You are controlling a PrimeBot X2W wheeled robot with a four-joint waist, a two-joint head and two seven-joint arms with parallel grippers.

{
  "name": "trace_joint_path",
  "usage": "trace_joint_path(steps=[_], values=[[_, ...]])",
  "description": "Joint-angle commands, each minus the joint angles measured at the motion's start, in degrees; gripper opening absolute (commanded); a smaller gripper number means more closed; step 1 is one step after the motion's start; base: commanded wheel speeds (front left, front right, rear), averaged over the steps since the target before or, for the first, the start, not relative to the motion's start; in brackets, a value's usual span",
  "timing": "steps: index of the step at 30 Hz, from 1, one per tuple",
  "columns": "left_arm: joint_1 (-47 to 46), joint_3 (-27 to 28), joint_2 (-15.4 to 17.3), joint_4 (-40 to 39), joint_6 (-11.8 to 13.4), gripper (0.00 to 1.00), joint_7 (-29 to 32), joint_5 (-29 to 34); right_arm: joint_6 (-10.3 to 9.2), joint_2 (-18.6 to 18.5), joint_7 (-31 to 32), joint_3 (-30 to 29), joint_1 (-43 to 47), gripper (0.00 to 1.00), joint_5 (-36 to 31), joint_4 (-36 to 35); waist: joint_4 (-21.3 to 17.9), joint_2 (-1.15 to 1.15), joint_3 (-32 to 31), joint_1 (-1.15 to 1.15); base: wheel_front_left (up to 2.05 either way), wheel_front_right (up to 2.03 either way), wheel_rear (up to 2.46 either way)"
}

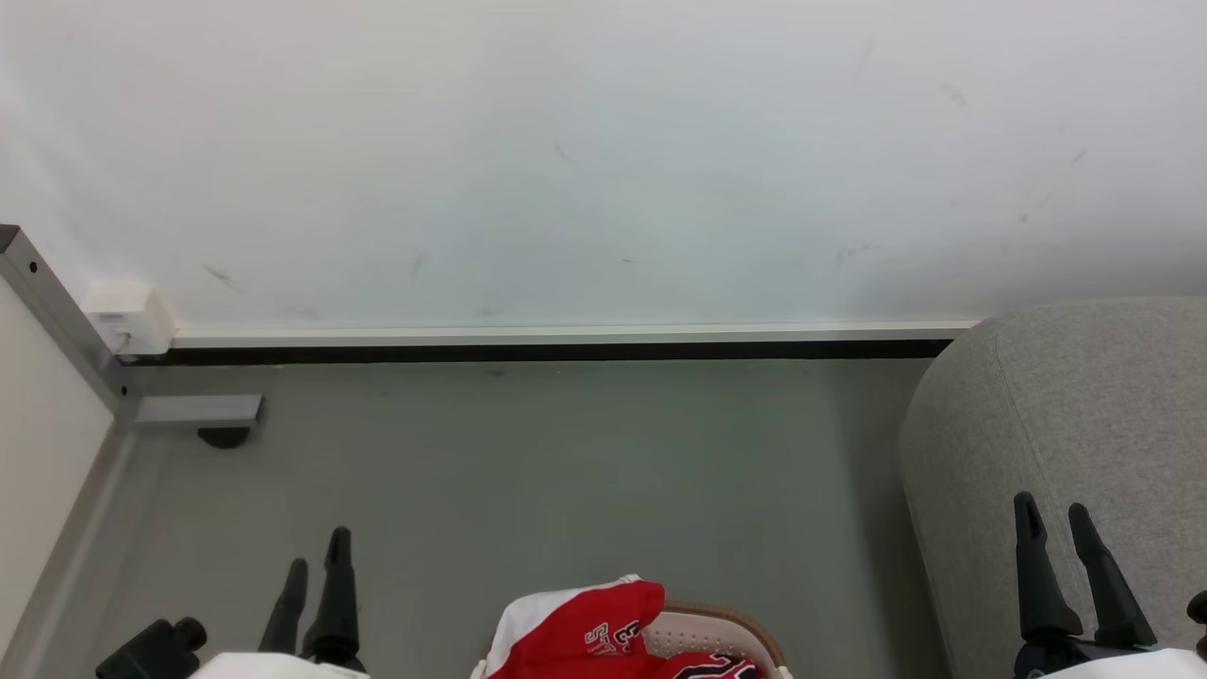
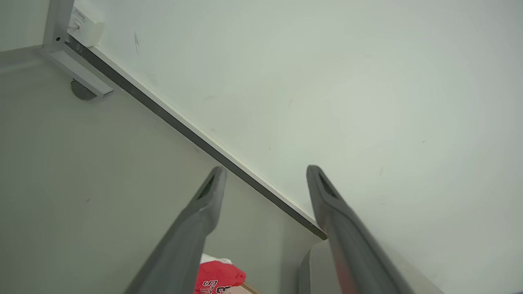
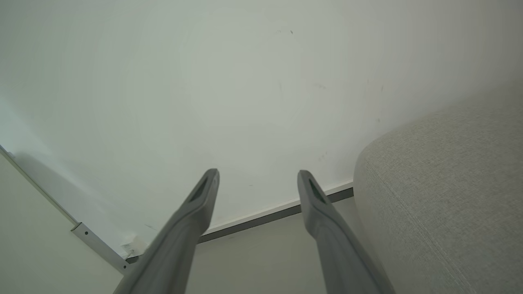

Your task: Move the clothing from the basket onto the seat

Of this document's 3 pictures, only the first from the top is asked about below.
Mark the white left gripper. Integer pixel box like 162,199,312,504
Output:
189,528,371,679

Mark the beige board panel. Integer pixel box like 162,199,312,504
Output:
0,278,119,654

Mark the beige laundry basket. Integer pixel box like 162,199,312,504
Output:
470,604,795,679

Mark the red and white jersey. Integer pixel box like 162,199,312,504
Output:
486,574,667,679

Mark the white wall box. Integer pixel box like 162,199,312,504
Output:
82,280,177,357

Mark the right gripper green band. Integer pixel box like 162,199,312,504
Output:
1014,490,1207,679

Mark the red garment with black print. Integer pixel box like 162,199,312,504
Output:
658,652,761,679

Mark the grey fabric sofa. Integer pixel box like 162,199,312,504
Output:
898,299,1207,679

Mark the white baseboard trim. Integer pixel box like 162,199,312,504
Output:
170,320,984,349

